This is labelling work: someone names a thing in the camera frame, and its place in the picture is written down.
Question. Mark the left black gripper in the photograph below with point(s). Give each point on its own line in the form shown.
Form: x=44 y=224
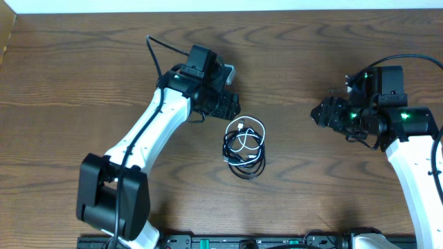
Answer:
x=232 y=106

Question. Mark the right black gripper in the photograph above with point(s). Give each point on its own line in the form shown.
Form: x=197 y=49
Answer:
x=332 y=108

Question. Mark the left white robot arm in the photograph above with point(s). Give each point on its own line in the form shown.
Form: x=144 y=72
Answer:
x=113 y=192

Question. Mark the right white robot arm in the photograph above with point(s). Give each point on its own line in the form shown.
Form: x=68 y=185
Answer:
x=378 y=106

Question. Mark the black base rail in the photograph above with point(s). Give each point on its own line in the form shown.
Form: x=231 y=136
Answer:
x=187 y=242

